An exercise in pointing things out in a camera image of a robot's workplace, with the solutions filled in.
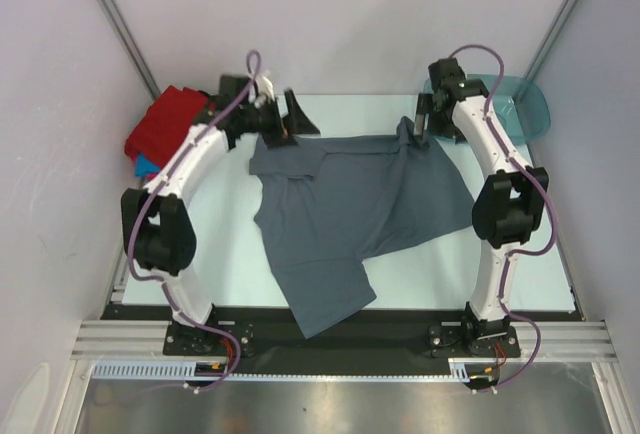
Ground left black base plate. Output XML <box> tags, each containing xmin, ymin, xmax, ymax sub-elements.
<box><xmin>162</xmin><ymin>321</ymin><xmax>254</xmax><ymax>357</ymax></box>

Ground right aluminium corner post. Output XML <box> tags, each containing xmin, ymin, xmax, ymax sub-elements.
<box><xmin>524</xmin><ymin>0</ymin><xmax>580</xmax><ymax>82</ymax></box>

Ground right aluminium side rail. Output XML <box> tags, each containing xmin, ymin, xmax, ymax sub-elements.
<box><xmin>527</xmin><ymin>141</ymin><xmax>586</xmax><ymax>320</ymax></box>

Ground blue folded t shirt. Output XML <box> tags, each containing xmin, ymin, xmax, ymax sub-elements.
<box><xmin>134</xmin><ymin>153</ymin><xmax>161</xmax><ymax>179</ymax></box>

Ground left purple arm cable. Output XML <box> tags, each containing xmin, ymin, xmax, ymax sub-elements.
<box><xmin>94</xmin><ymin>49</ymin><xmax>264</xmax><ymax>408</ymax></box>

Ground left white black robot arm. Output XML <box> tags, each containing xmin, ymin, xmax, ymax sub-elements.
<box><xmin>121</xmin><ymin>73</ymin><xmax>319</xmax><ymax>354</ymax></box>

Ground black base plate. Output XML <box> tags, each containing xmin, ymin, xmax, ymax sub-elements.
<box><xmin>427</xmin><ymin>324</ymin><xmax>521</xmax><ymax>359</ymax></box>
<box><xmin>162</xmin><ymin>321</ymin><xmax>254</xmax><ymax>357</ymax></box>

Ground left aluminium corner post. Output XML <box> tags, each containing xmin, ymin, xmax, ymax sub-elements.
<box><xmin>96</xmin><ymin>0</ymin><xmax>161</xmax><ymax>99</ymax></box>

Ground grey cable duct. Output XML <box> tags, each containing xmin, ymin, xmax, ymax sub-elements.
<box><xmin>448</xmin><ymin>358</ymin><xmax>500</xmax><ymax>383</ymax></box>
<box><xmin>93</xmin><ymin>360</ymin><xmax>227</xmax><ymax>381</ymax></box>

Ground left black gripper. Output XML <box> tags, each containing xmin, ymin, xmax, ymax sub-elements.
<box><xmin>238</xmin><ymin>91</ymin><xmax>318</xmax><ymax>152</ymax></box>

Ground aluminium side rail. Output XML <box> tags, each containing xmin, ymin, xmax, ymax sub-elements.
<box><xmin>527</xmin><ymin>141</ymin><xmax>586</xmax><ymax>320</ymax></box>
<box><xmin>106</xmin><ymin>247</ymin><xmax>129</xmax><ymax>304</ymax></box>

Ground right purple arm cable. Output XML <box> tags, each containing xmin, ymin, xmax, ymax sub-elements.
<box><xmin>447</xmin><ymin>44</ymin><xmax>557</xmax><ymax>395</ymax></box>

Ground teal transparent plastic bin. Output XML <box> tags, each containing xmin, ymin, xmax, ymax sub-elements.
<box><xmin>422</xmin><ymin>75</ymin><xmax>551</xmax><ymax>146</ymax></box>

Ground aluminium corner post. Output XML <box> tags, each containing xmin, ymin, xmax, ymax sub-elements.
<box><xmin>96</xmin><ymin>0</ymin><xmax>161</xmax><ymax>99</ymax></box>
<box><xmin>524</xmin><ymin>0</ymin><xmax>580</xmax><ymax>82</ymax></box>

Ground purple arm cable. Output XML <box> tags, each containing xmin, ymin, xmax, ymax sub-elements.
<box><xmin>447</xmin><ymin>44</ymin><xmax>557</xmax><ymax>395</ymax></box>
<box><xmin>94</xmin><ymin>49</ymin><xmax>264</xmax><ymax>408</ymax></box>

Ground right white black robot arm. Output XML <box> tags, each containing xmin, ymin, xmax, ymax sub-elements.
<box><xmin>414</xmin><ymin>56</ymin><xmax>549</xmax><ymax>358</ymax></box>

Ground grey blue polo shirt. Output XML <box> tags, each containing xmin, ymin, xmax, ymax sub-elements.
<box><xmin>249</xmin><ymin>117</ymin><xmax>474</xmax><ymax>338</ymax></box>

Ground red folded t shirt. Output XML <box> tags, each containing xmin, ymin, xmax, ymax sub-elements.
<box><xmin>124</xmin><ymin>85</ymin><xmax>209</xmax><ymax>169</ymax></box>

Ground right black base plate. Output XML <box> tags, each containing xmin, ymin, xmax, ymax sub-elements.
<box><xmin>427</xmin><ymin>324</ymin><xmax>521</xmax><ymax>359</ymax></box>

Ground left aluminium side rail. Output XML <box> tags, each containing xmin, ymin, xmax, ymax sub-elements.
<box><xmin>106</xmin><ymin>247</ymin><xmax>129</xmax><ymax>304</ymax></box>

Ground left grey cable duct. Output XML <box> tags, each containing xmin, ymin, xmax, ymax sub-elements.
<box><xmin>93</xmin><ymin>360</ymin><xmax>227</xmax><ymax>381</ymax></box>

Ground aluminium front frame rail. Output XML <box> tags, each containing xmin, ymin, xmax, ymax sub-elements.
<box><xmin>71</xmin><ymin>320</ymin><xmax>617</xmax><ymax>363</ymax></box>

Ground black folded t shirt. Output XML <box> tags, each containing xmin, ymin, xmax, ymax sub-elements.
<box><xmin>199</xmin><ymin>90</ymin><xmax>219</xmax><ymax>105</ymax></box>

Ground right grey cable duct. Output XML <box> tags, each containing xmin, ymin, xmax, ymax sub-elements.
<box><xmin>448</xmin><ymin>358</ymin><xmax>500</xmax><ymax>383</ymax></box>

